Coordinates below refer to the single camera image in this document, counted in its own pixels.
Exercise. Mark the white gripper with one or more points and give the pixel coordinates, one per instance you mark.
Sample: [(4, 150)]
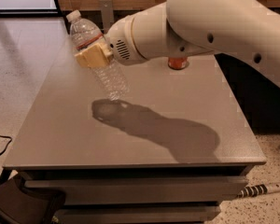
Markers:
[(120, 42)]

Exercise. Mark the clear plastic water bottle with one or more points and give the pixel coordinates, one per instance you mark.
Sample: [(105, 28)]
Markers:
[(84, 33)]

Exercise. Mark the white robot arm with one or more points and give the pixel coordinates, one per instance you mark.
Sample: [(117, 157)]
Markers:
[(243, 29)]

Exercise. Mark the red Coca-Cola can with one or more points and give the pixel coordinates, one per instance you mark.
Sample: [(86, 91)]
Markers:
[(178, 63)]

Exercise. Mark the grey drawer cabinet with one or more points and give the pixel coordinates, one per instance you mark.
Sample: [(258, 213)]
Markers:
[(171, 150)]

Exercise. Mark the black bag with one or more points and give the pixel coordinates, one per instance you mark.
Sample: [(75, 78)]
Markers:
[(20, 205)]

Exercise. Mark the white power strip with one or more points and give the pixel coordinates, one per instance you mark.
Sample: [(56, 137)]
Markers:
[(261, 189)]

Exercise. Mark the left metal wall bracket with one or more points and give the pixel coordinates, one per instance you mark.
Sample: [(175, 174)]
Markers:
[(107, 13)]

